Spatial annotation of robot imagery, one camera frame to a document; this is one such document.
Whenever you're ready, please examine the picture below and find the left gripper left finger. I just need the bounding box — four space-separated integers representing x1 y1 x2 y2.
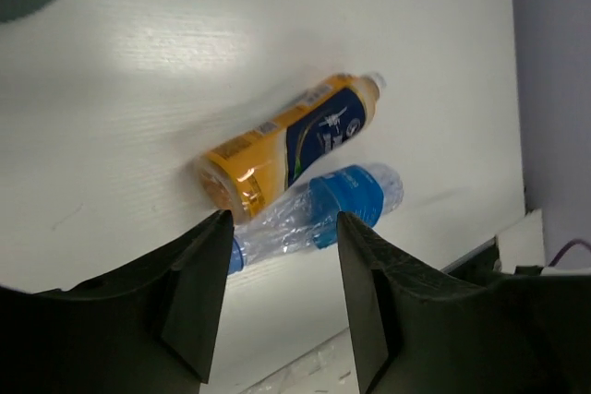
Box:
1 211 234 393

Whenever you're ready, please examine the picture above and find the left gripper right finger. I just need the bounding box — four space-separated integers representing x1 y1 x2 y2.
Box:
337 213 590 393

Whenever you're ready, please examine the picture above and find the blue label water bottle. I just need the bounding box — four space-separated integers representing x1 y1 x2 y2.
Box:
228 162 404 275

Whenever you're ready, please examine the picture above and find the orange drink bottle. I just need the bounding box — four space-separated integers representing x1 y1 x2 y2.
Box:
195 73 386 224

